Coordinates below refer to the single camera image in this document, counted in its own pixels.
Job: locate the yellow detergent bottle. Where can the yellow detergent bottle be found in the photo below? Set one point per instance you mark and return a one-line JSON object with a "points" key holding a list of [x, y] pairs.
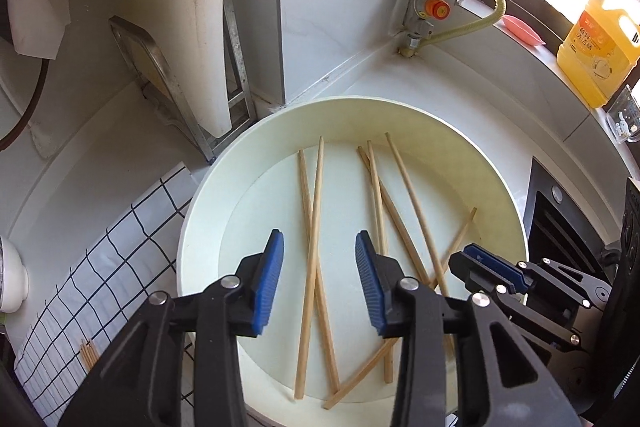
{"points": [[597, 52]]}

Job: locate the white bowl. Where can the white bowl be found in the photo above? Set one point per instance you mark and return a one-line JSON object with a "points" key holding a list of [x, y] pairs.
{"points": [[10, 277]]}

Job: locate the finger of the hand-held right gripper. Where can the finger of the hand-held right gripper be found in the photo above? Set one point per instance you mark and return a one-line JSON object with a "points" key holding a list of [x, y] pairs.
{"points": [[465, 269], [487, 257]]}

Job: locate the white cutting board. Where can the white cutting board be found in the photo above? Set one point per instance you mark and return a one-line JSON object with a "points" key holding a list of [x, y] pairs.
{"points": [[212, 7]]}

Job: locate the orange knob gas regulator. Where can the orange knob gas regulator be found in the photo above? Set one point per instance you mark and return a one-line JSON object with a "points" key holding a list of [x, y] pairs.
{"points": [[440, 10]]}

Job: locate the pink soap dish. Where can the pink soap dish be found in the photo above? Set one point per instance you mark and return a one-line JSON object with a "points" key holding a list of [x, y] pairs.
{"points": [[522, 29]]}

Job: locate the bundle of wooden chopsticks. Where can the bundle of wooden chopsticks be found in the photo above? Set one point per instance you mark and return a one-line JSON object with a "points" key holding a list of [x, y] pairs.
{"points": [[89, 352]]}

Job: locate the black white checkered cloth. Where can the black white checkered cloth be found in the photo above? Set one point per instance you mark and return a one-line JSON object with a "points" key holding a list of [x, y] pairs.
{"points": [[125, 247]]}

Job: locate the black gas stove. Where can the black gas stove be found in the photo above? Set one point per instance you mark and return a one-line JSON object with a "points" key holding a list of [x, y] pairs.
{"points": [[560, 227]]}

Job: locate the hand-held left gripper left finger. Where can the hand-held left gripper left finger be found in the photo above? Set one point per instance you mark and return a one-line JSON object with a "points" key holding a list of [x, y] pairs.
{"points": [[267, 282]]}

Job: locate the metal cutting board rack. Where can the metal cutting board rack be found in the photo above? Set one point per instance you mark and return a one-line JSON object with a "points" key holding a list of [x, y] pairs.
{"points": [[160, 77]]}

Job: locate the grey dishcloth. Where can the grey dishcloth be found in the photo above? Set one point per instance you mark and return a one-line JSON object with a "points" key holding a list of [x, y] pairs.
{"points": [[37, 2]]}

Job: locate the white round basin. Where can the white round basin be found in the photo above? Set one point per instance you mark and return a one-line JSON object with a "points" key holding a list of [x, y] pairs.
{"points": [[350, 117]]}

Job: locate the clear glass cup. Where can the clear glass cup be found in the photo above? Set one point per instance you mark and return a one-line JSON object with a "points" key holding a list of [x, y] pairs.
{"points": [[622, 117]]}

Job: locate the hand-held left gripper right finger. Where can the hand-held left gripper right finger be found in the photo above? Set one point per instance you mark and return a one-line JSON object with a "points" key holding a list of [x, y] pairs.
{"points": [[367, 287]]}

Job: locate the grey metal stove fitting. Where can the grey metal stove fitting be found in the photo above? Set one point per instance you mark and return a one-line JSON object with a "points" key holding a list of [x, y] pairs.
{"points": [[607, 253]]}

